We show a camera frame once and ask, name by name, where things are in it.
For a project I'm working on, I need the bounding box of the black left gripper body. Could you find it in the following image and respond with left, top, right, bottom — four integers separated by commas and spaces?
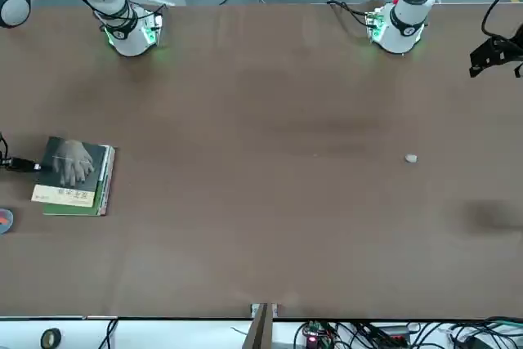
508, 24, 523, 63

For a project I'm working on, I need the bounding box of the dark book with hand photo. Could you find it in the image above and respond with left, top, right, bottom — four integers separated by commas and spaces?
30, 136, 108, 208

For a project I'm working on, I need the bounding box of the green and white book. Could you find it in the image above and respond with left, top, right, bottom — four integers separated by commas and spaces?
42, 144, 116, 217

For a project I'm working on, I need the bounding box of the black tape roll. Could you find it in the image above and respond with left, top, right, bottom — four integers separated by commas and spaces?
40, 328, 63, 348

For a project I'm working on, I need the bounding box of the white side desk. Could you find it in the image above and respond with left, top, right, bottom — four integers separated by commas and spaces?
0, 318, 523, 349

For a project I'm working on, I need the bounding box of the black power adapter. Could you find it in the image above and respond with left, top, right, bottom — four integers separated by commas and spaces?
463, 334, 491, 349

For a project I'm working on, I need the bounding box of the black ribbed power supply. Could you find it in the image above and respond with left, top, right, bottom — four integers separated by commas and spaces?
382, 325, 411, 342

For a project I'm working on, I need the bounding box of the circuit board with red light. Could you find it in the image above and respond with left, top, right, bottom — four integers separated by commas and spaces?
301, 321, 334, 346

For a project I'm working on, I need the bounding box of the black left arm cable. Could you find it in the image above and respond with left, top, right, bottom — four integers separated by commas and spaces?
481, 0, 523, 78

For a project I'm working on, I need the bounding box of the black base cable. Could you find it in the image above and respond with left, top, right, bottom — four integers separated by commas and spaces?
326, 0, 379, 27

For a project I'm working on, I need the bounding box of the black desk cable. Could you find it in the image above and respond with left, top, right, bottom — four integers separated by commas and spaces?
96, 318, 119, 349

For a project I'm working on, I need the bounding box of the brown post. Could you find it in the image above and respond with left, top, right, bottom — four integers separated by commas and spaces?
243, 302, 279, 349

